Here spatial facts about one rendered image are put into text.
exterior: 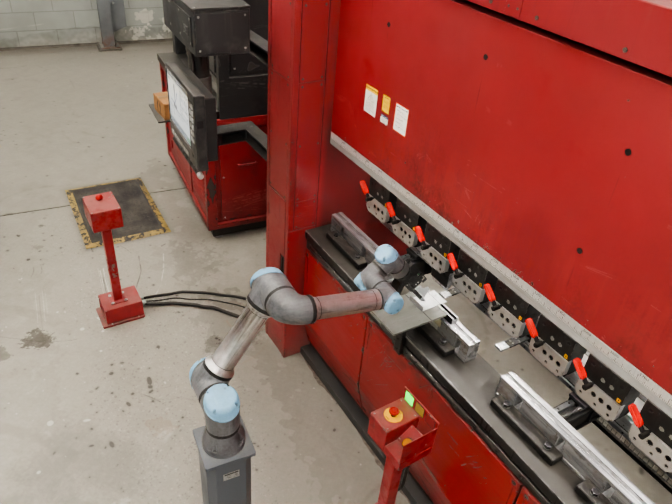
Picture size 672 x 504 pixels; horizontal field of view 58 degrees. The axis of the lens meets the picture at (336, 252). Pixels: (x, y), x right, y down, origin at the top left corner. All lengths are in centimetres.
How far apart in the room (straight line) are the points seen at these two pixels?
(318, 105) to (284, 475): 176
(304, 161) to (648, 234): 165
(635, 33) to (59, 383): 313
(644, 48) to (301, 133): 160
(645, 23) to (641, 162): 33
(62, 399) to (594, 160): 284
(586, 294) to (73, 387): 268
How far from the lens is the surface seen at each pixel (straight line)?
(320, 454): 320
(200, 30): 265
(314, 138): 287
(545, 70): 188
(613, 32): 173
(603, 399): 204
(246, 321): 207
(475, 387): 242
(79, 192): 529
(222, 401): 209
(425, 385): 255
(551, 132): 189
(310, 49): 270
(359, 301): 205
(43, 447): 341
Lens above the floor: 259
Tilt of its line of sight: 35 degrees down
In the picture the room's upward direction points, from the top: 5 degrees clockwise
